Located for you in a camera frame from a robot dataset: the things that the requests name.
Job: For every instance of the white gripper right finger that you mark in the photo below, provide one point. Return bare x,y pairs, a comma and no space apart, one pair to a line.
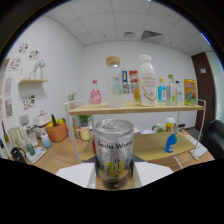
151,171

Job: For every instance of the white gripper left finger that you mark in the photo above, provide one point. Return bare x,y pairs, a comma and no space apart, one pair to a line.
76,173

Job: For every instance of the silver black soda water can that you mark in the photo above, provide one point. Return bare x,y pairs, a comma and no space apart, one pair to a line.
114,153

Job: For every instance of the white scale with green cup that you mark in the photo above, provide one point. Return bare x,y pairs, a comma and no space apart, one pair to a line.
36,154

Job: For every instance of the blue liquid bottle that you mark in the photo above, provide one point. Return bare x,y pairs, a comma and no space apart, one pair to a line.
171,142

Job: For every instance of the yellow mug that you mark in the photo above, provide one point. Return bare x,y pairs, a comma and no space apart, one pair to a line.
85,134

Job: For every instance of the white bottle with blue base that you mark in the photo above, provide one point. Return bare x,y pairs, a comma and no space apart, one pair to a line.
46,141

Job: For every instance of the green mug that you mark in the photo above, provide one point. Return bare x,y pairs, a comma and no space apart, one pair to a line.
159,127

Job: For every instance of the orange basket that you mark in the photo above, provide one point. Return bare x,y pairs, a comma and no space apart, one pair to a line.
57,132

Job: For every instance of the white notebook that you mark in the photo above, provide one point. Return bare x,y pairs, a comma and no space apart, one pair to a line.
199,150

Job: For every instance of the green potted plant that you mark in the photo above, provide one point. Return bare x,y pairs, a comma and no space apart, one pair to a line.
84,120

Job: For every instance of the black kettle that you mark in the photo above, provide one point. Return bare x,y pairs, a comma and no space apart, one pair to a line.
18,156

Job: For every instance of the white-framed wooden two-tier rack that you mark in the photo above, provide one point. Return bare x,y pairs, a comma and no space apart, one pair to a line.
133,107

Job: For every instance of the black chair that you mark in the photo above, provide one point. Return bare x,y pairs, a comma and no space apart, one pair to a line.
215,140

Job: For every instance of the small amber bottle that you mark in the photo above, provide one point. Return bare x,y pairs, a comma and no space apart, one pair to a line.
136,95

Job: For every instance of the small light blue bottle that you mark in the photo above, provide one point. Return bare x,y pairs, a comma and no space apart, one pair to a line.
162,93

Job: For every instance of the small pink bottle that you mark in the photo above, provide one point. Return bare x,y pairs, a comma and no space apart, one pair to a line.
96,96

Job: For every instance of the clear bottle with green cap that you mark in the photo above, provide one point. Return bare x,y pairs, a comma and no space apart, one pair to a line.
172,93

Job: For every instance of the small clear bottle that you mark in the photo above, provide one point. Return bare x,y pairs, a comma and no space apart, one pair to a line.
180,95

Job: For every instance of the yellow printed can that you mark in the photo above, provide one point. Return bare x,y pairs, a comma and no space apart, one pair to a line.
190,92

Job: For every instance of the large white plastic bottle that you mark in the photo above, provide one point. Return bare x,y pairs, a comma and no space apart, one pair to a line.
147,83

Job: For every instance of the glass jar with cork lid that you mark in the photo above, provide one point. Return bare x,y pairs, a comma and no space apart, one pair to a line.
114,86

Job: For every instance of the brown door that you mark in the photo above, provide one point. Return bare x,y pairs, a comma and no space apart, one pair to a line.
202,86

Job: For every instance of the ceiling air vent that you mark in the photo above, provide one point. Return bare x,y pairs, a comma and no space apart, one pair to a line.
151,34

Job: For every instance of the blue yellow wall poster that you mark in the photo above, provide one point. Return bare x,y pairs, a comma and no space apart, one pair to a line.
125,76

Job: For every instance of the wooden wall shelf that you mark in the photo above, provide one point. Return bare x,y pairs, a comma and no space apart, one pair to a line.
33,81

